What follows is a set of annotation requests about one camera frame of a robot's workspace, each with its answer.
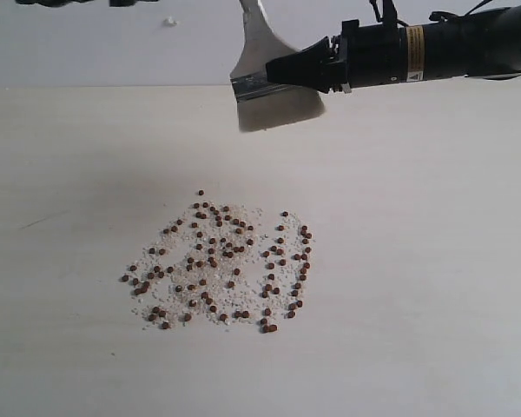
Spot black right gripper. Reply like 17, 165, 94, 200
265, 20, 425, 93

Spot small white wall plug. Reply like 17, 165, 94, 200
162, 17, 179, 27

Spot wooden paint brush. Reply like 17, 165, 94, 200
229, 0, 325, 133

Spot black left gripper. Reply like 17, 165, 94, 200
15, 0, 159, 7

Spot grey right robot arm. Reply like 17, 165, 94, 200
266, 1, 521, 93

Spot brown beans and white crumbs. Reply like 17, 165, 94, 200
117, 189, 313, 334

